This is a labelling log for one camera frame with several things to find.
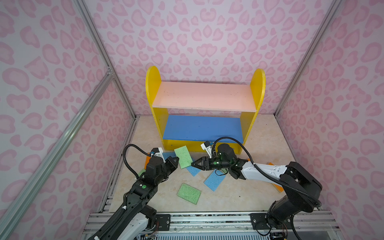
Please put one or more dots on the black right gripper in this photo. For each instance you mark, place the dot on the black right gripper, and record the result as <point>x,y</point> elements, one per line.
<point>206,163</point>

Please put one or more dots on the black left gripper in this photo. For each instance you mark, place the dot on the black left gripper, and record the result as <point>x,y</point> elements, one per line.
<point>173,165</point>

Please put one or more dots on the green sponge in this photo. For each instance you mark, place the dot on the green sponge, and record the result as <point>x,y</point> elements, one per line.
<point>141,172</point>
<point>185,159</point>
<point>189,194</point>

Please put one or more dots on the green sponge bottom front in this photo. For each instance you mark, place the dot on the green sponge bottom front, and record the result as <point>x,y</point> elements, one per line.
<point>189,194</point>

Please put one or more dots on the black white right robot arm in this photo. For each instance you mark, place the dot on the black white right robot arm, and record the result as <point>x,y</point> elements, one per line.
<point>302,190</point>

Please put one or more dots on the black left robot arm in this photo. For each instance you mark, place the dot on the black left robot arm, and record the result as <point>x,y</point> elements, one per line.
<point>134,215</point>

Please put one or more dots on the yellow shelf with coloured boards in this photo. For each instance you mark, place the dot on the yellow shelf with coloured boards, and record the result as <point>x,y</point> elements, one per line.
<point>192,131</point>

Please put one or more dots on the blue sponge far left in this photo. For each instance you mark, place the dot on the blue sponge far left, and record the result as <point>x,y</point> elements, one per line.
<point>169,154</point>

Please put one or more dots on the blue sponge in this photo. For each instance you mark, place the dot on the blue sponge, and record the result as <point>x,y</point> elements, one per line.
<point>193,171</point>
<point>169,154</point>
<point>214,180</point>

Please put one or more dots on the blue sponge middle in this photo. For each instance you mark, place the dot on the blue sponge middle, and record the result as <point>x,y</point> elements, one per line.
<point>193,171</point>

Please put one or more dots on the blue sponge front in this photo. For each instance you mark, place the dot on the blue sponge front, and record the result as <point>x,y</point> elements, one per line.
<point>214,180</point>

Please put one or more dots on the orange sponge left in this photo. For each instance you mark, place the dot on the orange sponge left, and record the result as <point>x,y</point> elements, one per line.
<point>147,161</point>

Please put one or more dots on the orange sponge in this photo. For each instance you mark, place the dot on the orange sponge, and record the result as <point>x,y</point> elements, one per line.
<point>277,187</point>
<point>147,161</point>

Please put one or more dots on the orange sponge far right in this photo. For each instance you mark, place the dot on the orange sponge far right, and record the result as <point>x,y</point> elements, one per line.
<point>277,187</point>

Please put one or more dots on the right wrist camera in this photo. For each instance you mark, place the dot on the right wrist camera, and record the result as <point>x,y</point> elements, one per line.
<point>206,146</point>

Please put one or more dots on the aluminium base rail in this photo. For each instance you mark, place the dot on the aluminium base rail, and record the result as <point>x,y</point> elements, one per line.
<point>318,225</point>

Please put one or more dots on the left aluminium frame bars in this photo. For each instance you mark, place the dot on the left aluminium frame bars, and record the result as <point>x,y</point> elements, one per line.
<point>64,119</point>

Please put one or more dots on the right aluminium frame bar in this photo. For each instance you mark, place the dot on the right aluminium frame bar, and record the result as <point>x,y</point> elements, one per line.
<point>327,21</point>

